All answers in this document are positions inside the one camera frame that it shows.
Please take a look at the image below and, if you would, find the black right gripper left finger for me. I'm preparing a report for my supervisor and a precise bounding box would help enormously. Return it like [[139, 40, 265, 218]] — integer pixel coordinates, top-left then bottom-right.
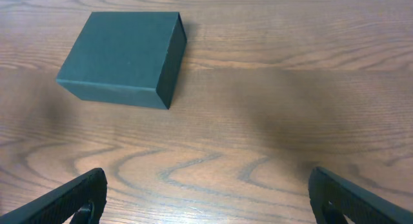
[[1, 168, 107, 224]]

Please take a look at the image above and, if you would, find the black gift box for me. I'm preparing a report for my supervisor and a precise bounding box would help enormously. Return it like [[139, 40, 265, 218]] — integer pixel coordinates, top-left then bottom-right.
[[56, 12, 187, 109]]

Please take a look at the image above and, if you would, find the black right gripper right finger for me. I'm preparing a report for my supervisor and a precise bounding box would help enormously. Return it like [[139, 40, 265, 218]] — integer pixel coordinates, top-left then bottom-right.
[[308, 167, 412, 224]]

